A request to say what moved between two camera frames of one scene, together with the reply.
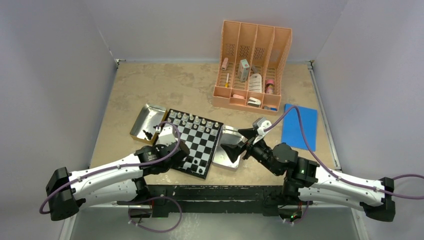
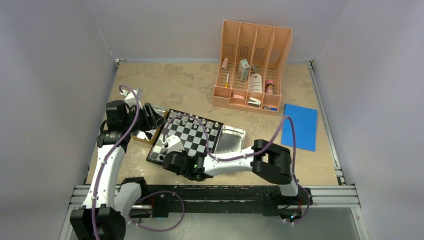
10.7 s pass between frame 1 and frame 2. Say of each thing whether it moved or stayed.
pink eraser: stayed
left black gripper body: moved
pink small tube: stayed
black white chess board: stayed
